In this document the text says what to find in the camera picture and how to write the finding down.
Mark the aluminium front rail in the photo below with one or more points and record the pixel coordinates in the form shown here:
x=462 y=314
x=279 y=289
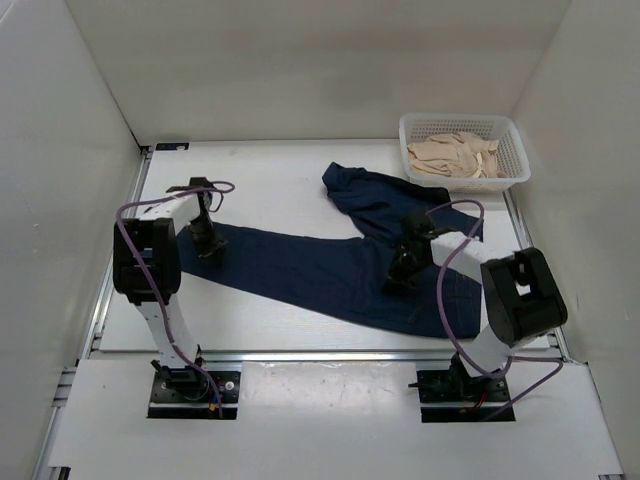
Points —
x=412 y=355

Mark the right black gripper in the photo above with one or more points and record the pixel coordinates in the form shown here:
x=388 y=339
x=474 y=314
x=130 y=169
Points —
x=396 y=280

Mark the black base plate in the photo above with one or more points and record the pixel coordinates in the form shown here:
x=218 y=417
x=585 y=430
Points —
x=187 y=394
x=442 y=402

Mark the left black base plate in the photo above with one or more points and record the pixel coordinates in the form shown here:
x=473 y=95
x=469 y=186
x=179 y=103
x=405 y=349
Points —
x=187 y=394

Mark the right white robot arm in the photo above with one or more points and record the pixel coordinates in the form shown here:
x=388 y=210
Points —
x=522 y=299

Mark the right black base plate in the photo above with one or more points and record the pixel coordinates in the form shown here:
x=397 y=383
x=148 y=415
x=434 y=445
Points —
x=442 y=402

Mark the dark blue denim trousers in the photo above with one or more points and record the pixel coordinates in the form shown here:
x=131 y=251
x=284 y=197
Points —
x=341 y=278

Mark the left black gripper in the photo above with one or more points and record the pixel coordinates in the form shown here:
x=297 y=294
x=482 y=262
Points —
x=215 y=246

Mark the beige trousers in basket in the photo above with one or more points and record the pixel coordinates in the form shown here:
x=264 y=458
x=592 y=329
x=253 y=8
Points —
x=457 y=155

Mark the white plastic basket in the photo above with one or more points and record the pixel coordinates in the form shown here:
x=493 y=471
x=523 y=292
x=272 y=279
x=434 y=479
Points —
x=512 y=158

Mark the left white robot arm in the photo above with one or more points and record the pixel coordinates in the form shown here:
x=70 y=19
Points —
x=147 y=271

